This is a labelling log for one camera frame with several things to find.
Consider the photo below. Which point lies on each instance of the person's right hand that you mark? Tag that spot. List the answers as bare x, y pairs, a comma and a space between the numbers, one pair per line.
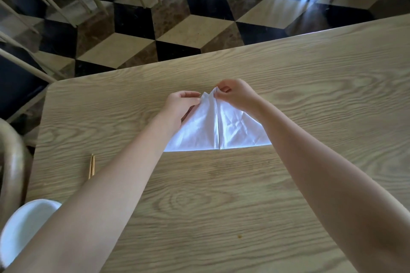
238, 94

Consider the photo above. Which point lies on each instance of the person's left hand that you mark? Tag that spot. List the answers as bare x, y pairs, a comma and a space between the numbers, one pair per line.
176, 106

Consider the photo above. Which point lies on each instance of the white cloth napkin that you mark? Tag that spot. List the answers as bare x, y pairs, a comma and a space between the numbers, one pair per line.
205, 128

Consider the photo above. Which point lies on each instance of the curved wooden chair back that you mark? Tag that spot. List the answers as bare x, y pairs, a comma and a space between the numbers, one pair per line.
12, 167

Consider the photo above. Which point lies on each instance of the person's left thumb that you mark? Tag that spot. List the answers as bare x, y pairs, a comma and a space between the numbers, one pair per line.
194, 102

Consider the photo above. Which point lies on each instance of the person's right forearm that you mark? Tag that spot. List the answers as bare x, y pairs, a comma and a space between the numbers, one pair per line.
326, 186

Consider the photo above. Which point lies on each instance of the wooden chopstick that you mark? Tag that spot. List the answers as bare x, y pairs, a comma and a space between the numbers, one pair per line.
90, 167
93, 166

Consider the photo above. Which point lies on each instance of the person's left forearm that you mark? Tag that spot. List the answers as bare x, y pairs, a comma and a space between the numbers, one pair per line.
105, 192

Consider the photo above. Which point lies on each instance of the person's right thumb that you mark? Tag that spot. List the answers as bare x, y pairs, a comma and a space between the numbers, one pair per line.
221, 95

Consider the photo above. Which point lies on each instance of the white bowl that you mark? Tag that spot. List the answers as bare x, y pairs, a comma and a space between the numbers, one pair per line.
22, 228

